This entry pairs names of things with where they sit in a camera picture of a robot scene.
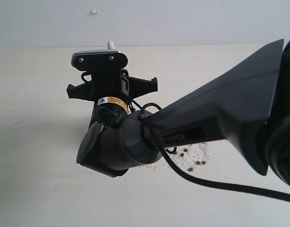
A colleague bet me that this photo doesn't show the white wide paint brush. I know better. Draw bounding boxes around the white wide paint brush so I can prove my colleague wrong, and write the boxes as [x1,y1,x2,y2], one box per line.
[107,41,115,50]

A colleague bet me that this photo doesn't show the scattered rice and brown pellets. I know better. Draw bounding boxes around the scattered rice and brown pellets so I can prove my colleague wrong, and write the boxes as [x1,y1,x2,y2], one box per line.
[139,105,210,172]

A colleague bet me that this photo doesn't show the small white wall blob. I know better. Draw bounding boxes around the small white wall blob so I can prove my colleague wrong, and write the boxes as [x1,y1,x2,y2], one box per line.
[89,9,99,15]

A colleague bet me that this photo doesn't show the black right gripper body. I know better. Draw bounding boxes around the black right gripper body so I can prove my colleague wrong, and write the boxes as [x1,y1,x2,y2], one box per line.
[66,69,158,111]

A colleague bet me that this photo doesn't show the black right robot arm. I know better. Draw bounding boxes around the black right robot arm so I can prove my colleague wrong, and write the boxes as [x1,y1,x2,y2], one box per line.
[67,40,290,186]

